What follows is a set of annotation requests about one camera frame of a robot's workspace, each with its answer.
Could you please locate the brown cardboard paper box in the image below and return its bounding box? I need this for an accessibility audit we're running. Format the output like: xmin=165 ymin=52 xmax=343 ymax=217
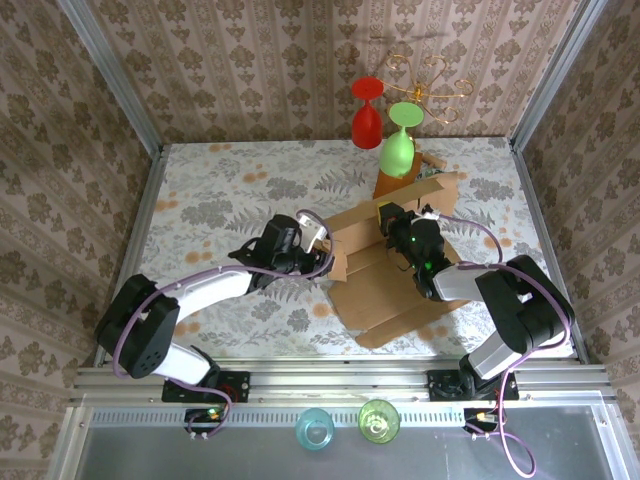
xmin=322 ymin=172 xmax=464 ymax=349

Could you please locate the orange-brown wooden rack base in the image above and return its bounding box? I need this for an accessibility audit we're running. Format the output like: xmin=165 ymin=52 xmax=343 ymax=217
xmin=373 ymin=149 xmax=426 ymax=201

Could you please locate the green plastic wine glass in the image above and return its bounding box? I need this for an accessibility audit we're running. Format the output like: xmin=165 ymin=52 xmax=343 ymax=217
xmin=378 ymin=101 xmax=425 ymax=177

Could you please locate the floral patterned table cover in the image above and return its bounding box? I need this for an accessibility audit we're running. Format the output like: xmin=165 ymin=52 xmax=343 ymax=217
xmin=107 ymin=137 xmax=576 ymax=359

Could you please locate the red plastic wine glass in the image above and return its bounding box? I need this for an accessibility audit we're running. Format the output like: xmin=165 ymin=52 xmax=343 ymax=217
xmin=350 ymin=75 xmax=386 ymax=150

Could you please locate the blue glass cup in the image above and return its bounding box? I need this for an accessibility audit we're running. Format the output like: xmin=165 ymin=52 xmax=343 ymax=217
xmin=294 ymin=407 xmax=336 ymax=453

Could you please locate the green glass cup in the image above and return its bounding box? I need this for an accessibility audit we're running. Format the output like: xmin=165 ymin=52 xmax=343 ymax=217
xmin=357 ymin=398 xmax=401 ymax=444

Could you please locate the right small circuit board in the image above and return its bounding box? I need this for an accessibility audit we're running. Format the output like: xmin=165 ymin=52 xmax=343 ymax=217
xmin=463 ymin=407 xmax=506 ymax=434

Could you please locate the small circuit board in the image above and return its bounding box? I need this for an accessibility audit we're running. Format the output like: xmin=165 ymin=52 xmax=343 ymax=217
xmin=184 ymin=407 xmax=229 ymax=434
xmin=463 ymin=407 xmax=506 ymax=434

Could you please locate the left small circuit board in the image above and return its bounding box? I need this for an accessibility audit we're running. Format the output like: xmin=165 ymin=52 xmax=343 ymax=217
xmin=184 ymin=407 xmax=229 ymax=434

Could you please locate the grey metal tray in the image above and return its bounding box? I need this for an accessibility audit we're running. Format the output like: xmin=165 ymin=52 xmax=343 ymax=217
xmin=47 ymin=404 xmax=640 ymax=480

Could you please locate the aluminium table side rail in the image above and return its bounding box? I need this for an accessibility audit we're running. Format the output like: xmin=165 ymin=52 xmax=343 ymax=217
xmin=93 ymin=143 xmax=169 ymax=369
xmin=508 ymin=139 xmax=591 ymax=364

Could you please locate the long aluminium mounting rail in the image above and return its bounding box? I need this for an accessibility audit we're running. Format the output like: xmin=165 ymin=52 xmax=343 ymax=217
xmin=69 ymin=362 xmax=616 ymax=407

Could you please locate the gold wire glass rack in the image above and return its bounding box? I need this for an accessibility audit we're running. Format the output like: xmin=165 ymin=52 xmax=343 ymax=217
xmin=384 ymin=53 xmax=475 ymax=124

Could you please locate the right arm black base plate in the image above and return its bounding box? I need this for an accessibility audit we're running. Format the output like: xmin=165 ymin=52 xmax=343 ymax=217
xmin=427 ymin=368 xmax=520 ymax=402

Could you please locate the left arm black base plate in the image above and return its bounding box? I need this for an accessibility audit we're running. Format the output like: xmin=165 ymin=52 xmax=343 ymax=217
xmin=162 ymin=370 xmax=251 ymax=404

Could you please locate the aluminium frame post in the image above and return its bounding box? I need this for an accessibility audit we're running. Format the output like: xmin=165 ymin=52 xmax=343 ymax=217
xmin=509 ymin=0 xmax=614 ymax=151
xmin=62 ymin=0 xmax=166 ymax=151

